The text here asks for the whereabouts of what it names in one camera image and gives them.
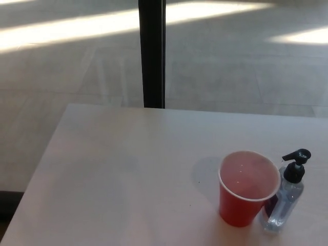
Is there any clear pump soap bottle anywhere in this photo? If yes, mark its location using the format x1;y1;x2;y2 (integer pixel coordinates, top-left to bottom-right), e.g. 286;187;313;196
261;148;312;234

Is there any red plastic cup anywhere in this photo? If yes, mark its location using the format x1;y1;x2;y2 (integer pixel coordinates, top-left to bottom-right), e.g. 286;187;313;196
217;150;281;228

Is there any black vertical post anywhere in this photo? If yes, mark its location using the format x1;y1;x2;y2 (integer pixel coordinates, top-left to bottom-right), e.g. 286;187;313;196
137;0;168;109

